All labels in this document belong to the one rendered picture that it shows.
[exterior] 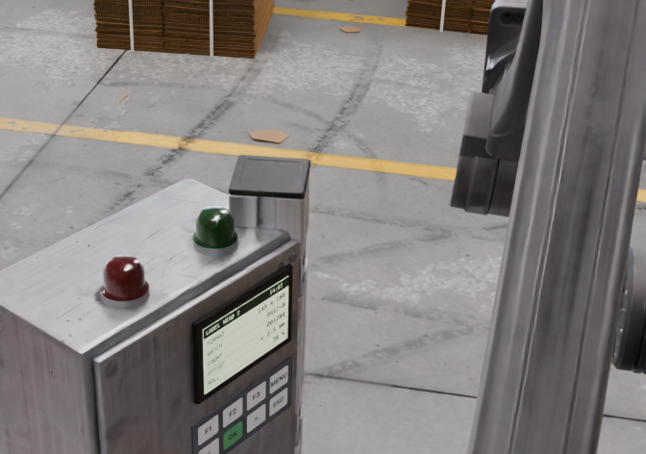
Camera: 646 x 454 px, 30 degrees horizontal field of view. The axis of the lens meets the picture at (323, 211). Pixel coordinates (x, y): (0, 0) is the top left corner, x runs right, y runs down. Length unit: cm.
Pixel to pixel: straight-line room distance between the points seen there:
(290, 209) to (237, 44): 400
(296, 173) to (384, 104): 364
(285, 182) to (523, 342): 28
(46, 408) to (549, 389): 31
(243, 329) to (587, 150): 28
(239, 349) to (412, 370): 233
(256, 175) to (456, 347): 242
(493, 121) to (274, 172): 18
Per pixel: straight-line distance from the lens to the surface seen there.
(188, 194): 74
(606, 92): 49
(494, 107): 84
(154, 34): 475
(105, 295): 64
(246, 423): 74
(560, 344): 46
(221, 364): 69
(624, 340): 168
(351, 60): 471
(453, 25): 504
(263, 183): 71
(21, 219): 367
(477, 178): 86
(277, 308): 71
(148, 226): 71
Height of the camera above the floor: 184
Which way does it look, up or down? 30 degrees down
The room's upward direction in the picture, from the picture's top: 2 degrees clockwise
